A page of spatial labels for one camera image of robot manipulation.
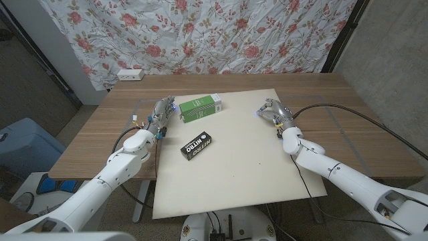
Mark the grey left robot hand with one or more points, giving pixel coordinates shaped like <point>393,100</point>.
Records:
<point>160,115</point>

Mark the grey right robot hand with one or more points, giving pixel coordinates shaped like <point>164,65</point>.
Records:
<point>281,114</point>

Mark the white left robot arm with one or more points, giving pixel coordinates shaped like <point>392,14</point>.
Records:
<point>100,187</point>

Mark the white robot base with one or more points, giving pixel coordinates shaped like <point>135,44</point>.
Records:
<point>247,224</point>

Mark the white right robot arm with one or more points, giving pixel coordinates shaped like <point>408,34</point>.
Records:
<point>334,170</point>

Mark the green and white carton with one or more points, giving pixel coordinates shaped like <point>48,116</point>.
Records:
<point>199,108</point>

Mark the black NITRO box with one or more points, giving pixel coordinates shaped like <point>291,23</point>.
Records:
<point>196,146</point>

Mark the white power strip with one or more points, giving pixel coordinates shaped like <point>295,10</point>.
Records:
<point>130,74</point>

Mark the beige rectangular mat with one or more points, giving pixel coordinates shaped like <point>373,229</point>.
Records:
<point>240,160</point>

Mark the grey table leg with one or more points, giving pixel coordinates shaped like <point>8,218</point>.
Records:
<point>317,211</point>
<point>140,204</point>

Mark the floral backdrop cloth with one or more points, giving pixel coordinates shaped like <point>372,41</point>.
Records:
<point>200,33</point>

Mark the black backdrop stand pole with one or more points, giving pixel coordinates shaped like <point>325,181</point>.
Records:
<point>40,58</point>
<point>344,37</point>

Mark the white and blue bag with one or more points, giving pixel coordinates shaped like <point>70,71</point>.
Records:
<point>50,185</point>

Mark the blue plastic bin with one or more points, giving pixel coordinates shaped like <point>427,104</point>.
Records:
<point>26,147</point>

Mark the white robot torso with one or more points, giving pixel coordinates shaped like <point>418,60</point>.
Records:
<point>67,237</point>

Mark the brown wooden furniture piece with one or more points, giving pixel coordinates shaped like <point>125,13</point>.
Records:
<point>10,216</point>

